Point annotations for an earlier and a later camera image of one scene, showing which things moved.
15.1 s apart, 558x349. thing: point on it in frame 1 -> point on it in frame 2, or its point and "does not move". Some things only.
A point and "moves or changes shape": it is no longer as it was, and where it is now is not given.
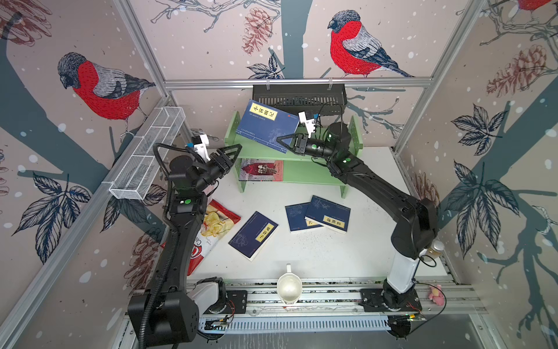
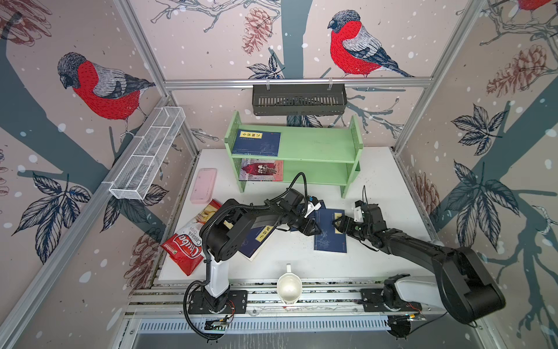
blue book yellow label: [265, 124] -> [257, 142]
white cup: [289, 286] does not move
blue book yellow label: [328, 214] moves or changes shape
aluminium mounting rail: [441, 296] does not move
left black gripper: [221, 162] -> [309, 227]
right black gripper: [303, 139] -> [348, 229]
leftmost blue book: [251, 237] does not move
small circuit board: [215, 325] does not move
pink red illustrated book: [261, 169] does not move
